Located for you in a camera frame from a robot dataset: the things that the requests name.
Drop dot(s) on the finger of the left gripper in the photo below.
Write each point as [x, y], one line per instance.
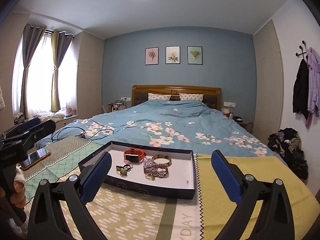
[38, 132]
[25, 126]

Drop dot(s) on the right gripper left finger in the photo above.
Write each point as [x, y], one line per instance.
[47, 221]

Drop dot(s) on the orange smart watch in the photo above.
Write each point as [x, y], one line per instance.
[134, 155]

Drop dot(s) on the tortoiseshell bangle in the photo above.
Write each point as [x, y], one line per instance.
[162, 160]

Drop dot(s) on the left hand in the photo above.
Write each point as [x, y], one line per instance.
[18, 197]

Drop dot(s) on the smartphone on bed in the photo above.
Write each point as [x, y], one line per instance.
[34, 158]

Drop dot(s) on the pile of dark clothes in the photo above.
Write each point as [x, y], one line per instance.
[287, 143]

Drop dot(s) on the right grey gold curtain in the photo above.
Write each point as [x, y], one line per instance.
[60, 42]

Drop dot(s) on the grey gold curtain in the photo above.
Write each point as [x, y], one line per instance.
[60, 42]
[32, 35]

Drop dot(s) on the left grey gold curtain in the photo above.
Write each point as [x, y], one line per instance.
[32, 35]

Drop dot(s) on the wooden headboard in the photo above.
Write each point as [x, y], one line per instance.
[211, 96]

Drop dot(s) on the blue floral duvet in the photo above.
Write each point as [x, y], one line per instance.
[187, 124]

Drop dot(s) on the navy shallow tray box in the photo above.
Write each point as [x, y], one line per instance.
[178, 181]

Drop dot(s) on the left polka dot pillow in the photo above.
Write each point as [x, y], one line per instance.
[153, 96]

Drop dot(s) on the polka dot pillow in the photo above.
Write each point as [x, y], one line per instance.
[186, 96]
[153, 96]

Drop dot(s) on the black jacket hanging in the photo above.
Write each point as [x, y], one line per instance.
[301, 90]

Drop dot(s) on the pink flower framed picture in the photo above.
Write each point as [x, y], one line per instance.
[151, 56]

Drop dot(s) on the right polka dot pillow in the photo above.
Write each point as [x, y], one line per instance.
[186, 96]

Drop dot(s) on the purple jacket hanging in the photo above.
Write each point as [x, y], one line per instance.
[314, 72]

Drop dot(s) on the white flower framed picture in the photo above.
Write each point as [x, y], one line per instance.
[172, 55]

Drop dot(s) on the green leaf framed picture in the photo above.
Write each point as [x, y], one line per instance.
[195, 55]

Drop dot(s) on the white wall socket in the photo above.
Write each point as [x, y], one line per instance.
[229, 104]

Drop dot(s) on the black wall coat hook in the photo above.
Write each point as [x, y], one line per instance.
[303, 52]

